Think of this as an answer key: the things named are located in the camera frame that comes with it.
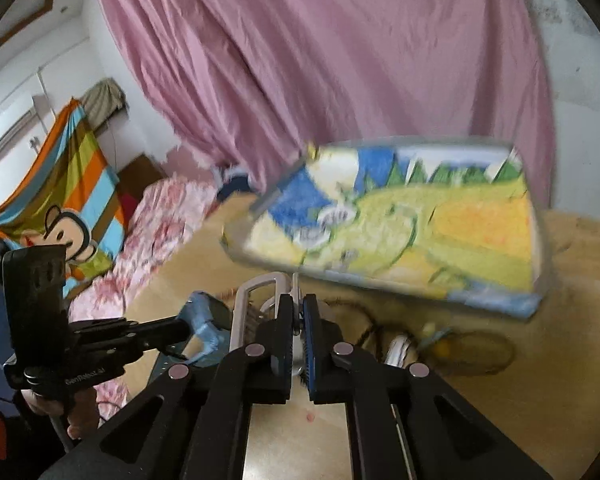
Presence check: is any blue smart watch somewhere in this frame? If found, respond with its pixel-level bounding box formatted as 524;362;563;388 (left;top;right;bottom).
176;292;232;367

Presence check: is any beige hair claw clip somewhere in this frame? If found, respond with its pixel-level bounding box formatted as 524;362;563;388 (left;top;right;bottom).
230;272;300;351

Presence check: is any grey cardboard tray colourful lining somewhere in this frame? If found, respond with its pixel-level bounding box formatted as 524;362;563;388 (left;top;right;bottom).
221;138;548;318

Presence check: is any white hair clip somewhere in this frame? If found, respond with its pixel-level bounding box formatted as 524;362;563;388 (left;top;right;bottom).
385;334;418;368

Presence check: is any person's left hand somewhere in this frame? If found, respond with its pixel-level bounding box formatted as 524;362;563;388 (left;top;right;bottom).
21;388;99;440

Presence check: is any pink floral bedding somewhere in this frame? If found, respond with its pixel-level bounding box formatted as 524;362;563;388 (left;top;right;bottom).
64;176;221;421

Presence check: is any striped cartoon monkey blanket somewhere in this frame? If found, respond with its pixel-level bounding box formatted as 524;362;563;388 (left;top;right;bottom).
0;99;130;298

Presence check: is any air conditioner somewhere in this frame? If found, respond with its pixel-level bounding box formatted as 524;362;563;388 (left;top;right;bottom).
0;105;38;154

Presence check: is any grey hanging cloth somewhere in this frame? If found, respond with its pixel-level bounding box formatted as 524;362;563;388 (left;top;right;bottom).
79;78;126;131

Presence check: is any pink curtain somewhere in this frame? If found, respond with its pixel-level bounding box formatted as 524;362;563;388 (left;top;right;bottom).
98;0;555;205

